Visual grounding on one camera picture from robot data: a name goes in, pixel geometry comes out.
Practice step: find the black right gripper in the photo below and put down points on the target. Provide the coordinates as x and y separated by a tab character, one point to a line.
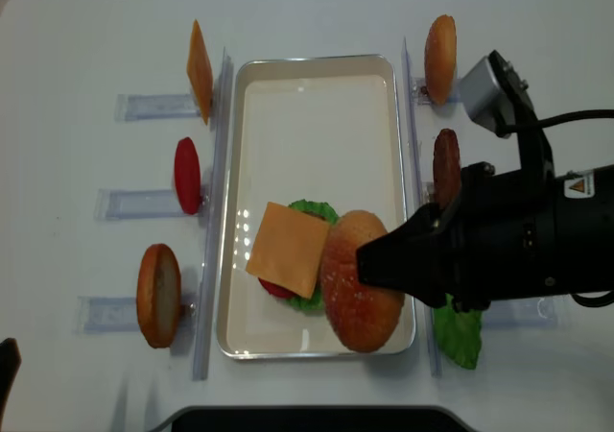
504	237

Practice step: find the sesame top bun half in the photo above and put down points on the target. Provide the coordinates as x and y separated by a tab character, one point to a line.
363	317

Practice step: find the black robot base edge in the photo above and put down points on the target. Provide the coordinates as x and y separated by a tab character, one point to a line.
315	418

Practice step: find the standing green lettuce leaf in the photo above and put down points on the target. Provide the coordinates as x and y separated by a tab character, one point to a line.
458	334

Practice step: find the lettuce leaf on burger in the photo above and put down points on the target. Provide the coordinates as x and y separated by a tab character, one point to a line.
327	213

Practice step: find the standing brown meat patty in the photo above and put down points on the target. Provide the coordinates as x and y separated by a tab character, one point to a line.
446	168

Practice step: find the cheese slice on burger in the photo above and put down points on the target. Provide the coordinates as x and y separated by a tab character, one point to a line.
287	249

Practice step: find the tomato slice on burger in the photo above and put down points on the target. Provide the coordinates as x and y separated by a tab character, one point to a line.
276	290

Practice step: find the clear lettuce pusher track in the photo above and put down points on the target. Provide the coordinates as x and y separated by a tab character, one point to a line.
533	312

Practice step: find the standing red tomato slice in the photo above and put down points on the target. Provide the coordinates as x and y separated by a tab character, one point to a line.
187	176

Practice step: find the standing orange cheese slice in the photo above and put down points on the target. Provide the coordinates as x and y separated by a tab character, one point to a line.
199	72

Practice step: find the clear tomato pusher track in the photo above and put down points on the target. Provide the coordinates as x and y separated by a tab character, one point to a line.
118	205

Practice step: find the clear cheese pusher track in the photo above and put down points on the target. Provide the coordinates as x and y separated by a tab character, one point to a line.
132	107

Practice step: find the clear patty pusher track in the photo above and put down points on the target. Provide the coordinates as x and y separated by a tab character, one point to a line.
428	193

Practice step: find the white metal tray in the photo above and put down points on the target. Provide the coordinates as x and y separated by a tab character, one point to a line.
321	130

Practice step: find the spare top bun half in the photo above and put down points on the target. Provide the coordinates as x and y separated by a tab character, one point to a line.
440	56

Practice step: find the standing bottom bun half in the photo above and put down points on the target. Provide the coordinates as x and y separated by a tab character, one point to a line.
158	296

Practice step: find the clear left bun pusher track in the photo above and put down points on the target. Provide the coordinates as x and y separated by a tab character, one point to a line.
96	315

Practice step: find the dark left gripper tip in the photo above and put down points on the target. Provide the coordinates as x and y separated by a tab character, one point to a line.
10	361

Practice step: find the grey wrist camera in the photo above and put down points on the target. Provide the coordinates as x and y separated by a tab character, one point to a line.
495	97

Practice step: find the clear left divider rail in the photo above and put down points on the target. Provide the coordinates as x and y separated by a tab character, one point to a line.
214	217

